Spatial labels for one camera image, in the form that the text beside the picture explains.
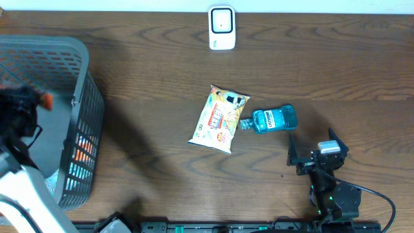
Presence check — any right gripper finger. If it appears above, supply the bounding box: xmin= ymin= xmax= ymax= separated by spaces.
xmin=328 ymin=128 xmax=349 ymax=152
xmin=287 ymin=135 xmax=298 ymax=166

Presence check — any blue mouthwash bottle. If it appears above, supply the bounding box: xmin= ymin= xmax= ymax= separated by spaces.
xmin=240 ymin=104 xmax=298 ymax=134

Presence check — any yellow snack bag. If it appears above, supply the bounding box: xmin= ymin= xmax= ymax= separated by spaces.
xmin=189 ymin=85 xmax=250 ymax=154

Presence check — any brown Top chocolate bar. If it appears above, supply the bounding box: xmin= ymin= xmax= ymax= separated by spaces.
xmin=40 ymin=93 xmax=53 ymax=111

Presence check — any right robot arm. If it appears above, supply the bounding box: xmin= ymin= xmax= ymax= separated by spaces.
xmin=287 ymin=129 xmax=361 ymax=232

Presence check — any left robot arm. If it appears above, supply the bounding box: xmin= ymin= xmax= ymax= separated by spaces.
xmin=1 ymin=85 xmax=78 ymax=232

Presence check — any white barcode scanner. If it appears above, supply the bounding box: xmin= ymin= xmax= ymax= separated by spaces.
xmin=208 ymin=6 xmax=236 ymax=50

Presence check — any grey plastic shopping basket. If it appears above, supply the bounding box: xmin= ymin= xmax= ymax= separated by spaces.
xmin=1 ymin=35 xmax=105 ymax=210

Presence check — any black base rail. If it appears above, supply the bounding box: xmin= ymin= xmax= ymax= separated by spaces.
xmin=72 ymin=221 xmax=382 ymax=233

